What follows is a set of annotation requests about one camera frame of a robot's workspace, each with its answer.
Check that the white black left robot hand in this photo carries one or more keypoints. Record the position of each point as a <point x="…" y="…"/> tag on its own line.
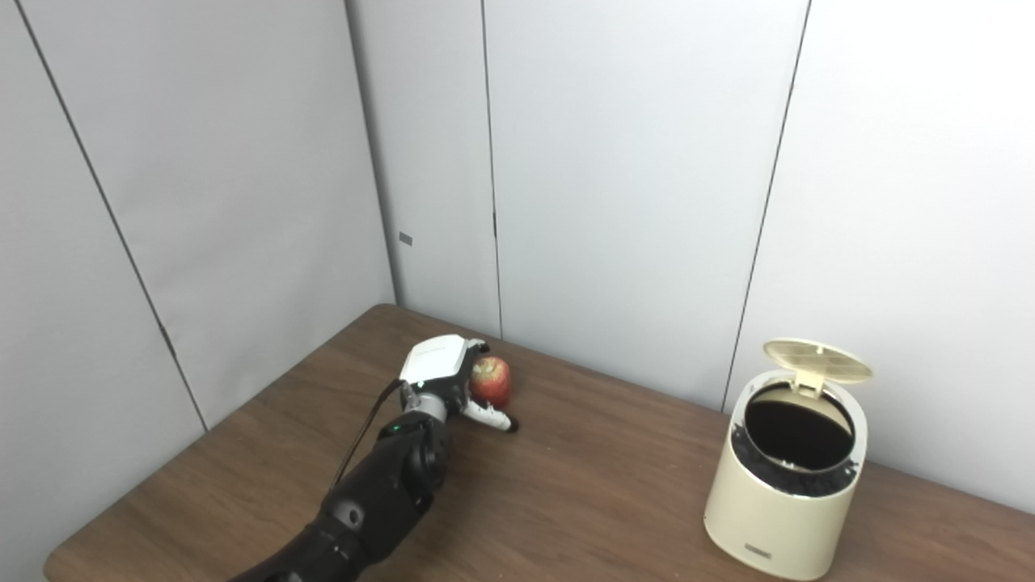
<point x="435" y="362"/>

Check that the red apple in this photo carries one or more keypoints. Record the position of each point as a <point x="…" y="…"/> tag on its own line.
<point x="493" y="381"/>

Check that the cream round bin lid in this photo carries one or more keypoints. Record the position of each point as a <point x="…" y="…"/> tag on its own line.
<point x="817" y="360"/>

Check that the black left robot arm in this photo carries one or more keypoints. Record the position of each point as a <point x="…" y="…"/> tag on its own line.
<point x="380" y="485"/>

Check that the cream-colored bin body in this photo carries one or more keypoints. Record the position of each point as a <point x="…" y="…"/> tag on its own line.
<point x="776" y="509"/>

